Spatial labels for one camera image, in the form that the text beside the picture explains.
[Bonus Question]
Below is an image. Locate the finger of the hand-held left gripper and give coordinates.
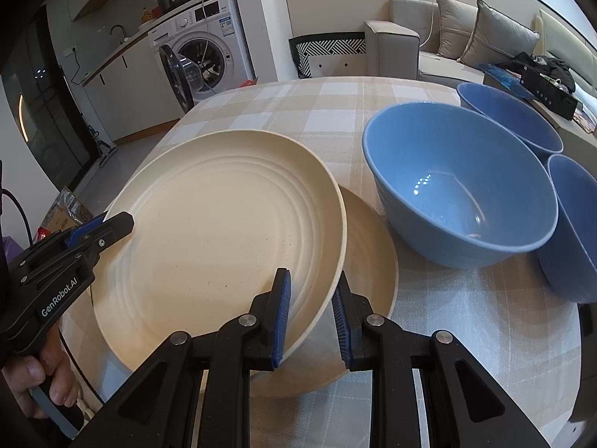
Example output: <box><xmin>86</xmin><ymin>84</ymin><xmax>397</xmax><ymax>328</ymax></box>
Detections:
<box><xmin>79</xmin><ymin>211</ymin><xmax>135</xmax><ymax>267</ymax></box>
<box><xmin>18</xmin><ymin>213</ymin><xmax>108</xmax><ymax>281</ymax></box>

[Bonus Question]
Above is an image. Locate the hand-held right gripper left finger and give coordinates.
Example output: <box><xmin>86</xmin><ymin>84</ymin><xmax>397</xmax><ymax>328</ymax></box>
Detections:
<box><xmin>79</xmin><ymin>267</ymin><xmax>292</xmax><ymax>448</ymax></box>

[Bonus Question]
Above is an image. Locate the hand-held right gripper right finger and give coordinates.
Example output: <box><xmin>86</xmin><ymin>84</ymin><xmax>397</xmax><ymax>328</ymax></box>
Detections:
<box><xmin>330</xmin><ymin>271</ymin><xmax>553</xmax><ymax>448</ymax></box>

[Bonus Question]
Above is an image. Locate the small cream plate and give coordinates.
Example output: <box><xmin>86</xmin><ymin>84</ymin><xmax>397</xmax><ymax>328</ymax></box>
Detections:
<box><xmin>252</xmin><ymin>184</ymin><xmax>400</xmax><ymax>399</ymax></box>

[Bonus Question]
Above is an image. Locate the large cream ridged plate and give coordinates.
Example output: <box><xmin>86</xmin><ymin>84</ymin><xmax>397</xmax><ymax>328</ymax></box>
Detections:
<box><xmin>90</xmin><ymin>129</ymin><xmax>348</xmax><ymax>374</ymax></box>

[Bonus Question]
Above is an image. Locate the blue ceramic bowl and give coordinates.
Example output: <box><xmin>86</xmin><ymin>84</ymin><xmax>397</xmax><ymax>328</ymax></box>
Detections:
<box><xmin>534</xmin><ymin>154</ymin><xmax>597</xmax><ymax>304</ymax></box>
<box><xmin>362</xmin><ymin>102</ymin><xmax>559</xmax><ymax>269</ymax></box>
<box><xmin>456</xmin><ymin>82</ymin><xmax>565</xmax><ymax>162</ymax></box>

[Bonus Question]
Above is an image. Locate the person's left hand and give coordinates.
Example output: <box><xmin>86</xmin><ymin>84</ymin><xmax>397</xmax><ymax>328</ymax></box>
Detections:
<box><xmin>0</xmin><ymin>336</ymin><xmax>85</xmax><ymax>423</ymax></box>

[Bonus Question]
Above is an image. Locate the printed snack bag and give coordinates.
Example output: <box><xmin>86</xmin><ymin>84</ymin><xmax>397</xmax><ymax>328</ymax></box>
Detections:
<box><xmin>40</xmin><ymin>187</ymin><xmax>101</xmax><ymax>243</ymax></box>

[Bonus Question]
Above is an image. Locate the white floor mop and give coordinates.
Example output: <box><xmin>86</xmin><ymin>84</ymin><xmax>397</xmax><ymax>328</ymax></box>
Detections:
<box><xmin>84</xmin><ymin>119</ymin><xmax>118</xmax><ymax>169</ymax></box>

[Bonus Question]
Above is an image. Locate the black glass door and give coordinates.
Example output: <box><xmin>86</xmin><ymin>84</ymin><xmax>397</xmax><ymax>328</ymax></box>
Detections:
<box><xmin>0</xmin><ymin>9</ymin><xmax>101</xmax><ymax>187</ymax></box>

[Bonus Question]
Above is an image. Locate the white kitchen counter cabinet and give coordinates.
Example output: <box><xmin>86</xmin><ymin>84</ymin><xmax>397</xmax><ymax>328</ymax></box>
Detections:
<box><xmin>70</xmin><ymin>0</ymin><xmax>187</xmax><ymax>147</ymax></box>

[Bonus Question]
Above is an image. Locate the white washing machine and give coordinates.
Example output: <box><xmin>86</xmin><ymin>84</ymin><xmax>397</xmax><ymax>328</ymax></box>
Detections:
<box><xmin>149</xmin><ymin>0</ymin><xmax>256</xmax><ymax>113</ymax></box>

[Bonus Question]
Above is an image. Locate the black white patterned basket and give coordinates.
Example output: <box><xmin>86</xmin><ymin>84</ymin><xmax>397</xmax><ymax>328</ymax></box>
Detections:
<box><xmin>288</xmin><ymin>32</ymin><xmax>367</xmax><ymax>80</ymax></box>

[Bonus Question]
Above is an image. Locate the grey fabric sofa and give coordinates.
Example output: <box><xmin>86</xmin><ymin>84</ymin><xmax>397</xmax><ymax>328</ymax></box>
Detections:
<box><xmin>364</xmin><ymin>0</ymin><xmax>514</xmax><ymax>89</ymax></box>

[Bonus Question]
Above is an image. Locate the black cardboard box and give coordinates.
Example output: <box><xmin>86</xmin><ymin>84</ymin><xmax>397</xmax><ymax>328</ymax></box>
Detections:
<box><xmin>517</xmin><ymin>66</ymin><xmax>581</xmax><ymax>121</ymax></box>

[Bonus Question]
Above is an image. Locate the printed magazine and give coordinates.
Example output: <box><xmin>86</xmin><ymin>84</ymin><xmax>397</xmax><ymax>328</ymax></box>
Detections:
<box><xmin>573</xmin><ymin>103</ymin><xmax>597</xmax><ymax>134</ymax></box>

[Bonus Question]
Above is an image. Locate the grey sofa pillow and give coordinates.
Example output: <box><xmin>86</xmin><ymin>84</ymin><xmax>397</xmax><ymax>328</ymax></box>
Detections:
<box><xmin>459</xmin><ymin>0</ymin><xmax>541</xmax><ymax>68</ymax></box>
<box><xmin>434</xmin><ymin>0</ymin><xmax>479</xmax><ymax>60</ymax></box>

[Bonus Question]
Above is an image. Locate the black jacket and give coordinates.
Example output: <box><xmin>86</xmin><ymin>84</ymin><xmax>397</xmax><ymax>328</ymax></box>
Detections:
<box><xmin>497</xmin><ymin>51</ymin><xmax>576</xmax><ymax>94</ymax></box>

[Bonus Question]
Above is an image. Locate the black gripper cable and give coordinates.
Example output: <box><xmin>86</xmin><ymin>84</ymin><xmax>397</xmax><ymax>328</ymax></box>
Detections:
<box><xmin>0</xmin><ymin>189</ymin><xmax>35</xmax><ymax>243</ymax></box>

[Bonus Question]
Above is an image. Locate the white charging cable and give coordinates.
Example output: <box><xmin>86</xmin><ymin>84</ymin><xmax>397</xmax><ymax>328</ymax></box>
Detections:
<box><xmin>422</xmin><ymin>0</ymin><xmax>438</xmax><ymax>48</ymax></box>

